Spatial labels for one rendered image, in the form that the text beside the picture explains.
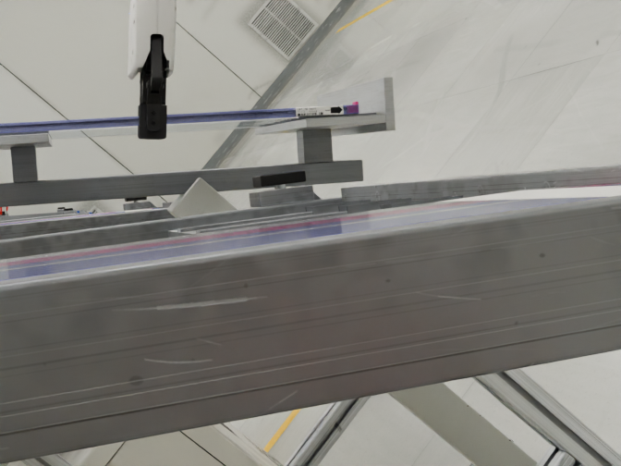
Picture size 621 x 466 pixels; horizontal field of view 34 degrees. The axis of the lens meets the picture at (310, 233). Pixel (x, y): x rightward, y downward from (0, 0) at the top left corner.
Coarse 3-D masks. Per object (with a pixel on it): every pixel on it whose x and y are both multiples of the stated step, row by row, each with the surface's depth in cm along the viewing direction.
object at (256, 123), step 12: (240, 120) 148; (252, 120) 148; (264, 120) 149; (60, 132) 142; (72, 132) 142; (84, 132) 143; (96, 132) 143; (108, 132) 143; (120, 132) 144; (132, 132) 144
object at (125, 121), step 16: (224, 112) 123; (240, 112) 123; (256, 112) 123; (272, 112) 124; (288, 112) 124; (352, 112) 126; (0, 128) 117; (16, 128) 117; (32, 128) 118; (48, 128) 118; (64, 128) 118; (80, 128) 119; (96, 128) 120
